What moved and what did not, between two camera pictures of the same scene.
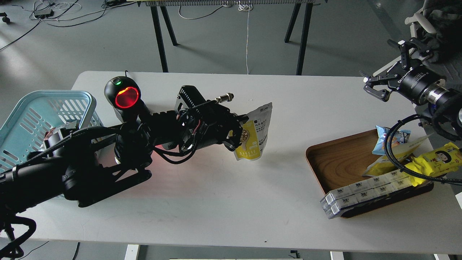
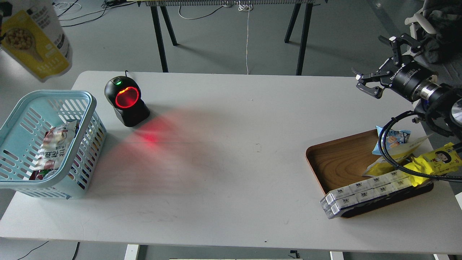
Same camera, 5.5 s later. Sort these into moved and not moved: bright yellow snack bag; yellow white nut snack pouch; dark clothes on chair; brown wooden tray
Moved: yellow white nut snack pouch
Not moved: dark clothes on chair; brown wooden tray; bright yellow snack bag
